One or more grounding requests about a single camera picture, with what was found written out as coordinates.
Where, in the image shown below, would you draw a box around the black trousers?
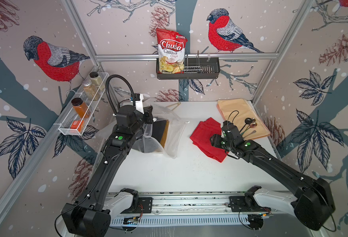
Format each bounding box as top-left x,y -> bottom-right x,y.
132,120 -> 165,153

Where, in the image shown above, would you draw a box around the red trousers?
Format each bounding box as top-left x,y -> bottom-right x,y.
190,118 -> 227,163

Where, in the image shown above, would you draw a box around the black wire wall basket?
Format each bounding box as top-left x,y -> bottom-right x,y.
156,55 -> 220,80

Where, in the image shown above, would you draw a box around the clear plastic vacuum bag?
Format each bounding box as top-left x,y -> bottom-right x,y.
149,102 -> 186,159

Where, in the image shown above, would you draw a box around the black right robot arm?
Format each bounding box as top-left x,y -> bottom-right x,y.
209,120 -> 335,231

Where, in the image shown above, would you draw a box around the beige spice jar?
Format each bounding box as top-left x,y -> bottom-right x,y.
82,79 -> 100,101

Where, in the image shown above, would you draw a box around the brown trousers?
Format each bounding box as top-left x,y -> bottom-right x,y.
160,120 -> 170,148

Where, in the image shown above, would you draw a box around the orange spice jar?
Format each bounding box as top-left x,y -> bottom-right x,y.
71,97 -> 91,119

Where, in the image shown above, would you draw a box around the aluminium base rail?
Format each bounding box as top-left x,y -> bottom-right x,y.
110,189 -> 296,232

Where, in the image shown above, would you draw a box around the small orange box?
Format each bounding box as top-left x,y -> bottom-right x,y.
70,119 -> 85,132

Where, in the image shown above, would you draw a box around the Chuba cassava chips bag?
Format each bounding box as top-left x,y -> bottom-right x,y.
156,29 -> 187,74

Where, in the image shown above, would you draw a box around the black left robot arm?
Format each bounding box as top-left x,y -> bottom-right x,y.
60,105 -> 184,237

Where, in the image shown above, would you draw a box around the copper spoon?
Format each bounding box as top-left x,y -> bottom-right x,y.
242,119 -> 257,134

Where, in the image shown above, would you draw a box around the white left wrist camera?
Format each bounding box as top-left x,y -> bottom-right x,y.
133,93 -> 144,114

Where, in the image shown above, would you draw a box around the clear acrylic wall shelf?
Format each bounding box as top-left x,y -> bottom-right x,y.
58,72 -> 109,137

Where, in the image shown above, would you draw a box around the pale spice jar black lid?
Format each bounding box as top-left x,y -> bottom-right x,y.
90,72 -> 105,91

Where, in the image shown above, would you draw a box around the black spoon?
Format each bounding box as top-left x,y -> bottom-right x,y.
240,118 -> 253,132

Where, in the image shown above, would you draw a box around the black flexible cable hose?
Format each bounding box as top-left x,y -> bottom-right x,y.
105,74 -> 136,115

